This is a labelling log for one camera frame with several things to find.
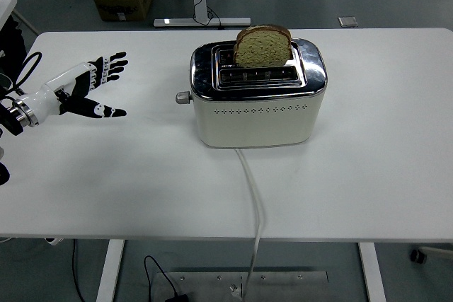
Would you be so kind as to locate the chair base with black caster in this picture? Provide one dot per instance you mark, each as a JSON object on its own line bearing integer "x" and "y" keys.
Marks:
{"x": 418, "y": 256}

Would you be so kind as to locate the white side table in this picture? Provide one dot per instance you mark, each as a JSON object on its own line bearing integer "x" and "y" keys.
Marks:
{"x": 6, "y": 6}

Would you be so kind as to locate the black ribbed equipment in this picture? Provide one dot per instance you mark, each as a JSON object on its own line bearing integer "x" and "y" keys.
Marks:
{"x": 10, "y": 44}

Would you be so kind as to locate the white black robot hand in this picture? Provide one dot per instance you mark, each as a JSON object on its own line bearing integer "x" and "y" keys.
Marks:
{"x": 46, "y": 98}

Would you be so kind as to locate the white table leg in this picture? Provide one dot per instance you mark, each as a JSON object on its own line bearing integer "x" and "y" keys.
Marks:
{"x": 109, "y": 270}
{"x": 371, "y": 273}

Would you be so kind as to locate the brown bread slice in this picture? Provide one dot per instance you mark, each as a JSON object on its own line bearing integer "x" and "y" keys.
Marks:
{"x": 262, "y": 52}

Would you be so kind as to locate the brown cardboard box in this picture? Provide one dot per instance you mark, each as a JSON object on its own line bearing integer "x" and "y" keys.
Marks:
{"x": 122, "y": 5}

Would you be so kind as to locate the cream chrome two-slot toaster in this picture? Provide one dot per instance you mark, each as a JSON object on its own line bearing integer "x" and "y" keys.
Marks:
{"x": 255, "y": 123}

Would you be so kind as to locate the grey floor socket plate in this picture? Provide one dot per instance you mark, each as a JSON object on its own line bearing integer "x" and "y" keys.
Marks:
{"x": 348, "y": 21}

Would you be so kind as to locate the grey metal plate with screws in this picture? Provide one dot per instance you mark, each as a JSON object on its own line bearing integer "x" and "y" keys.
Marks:
{"x": 283, "y": 286}

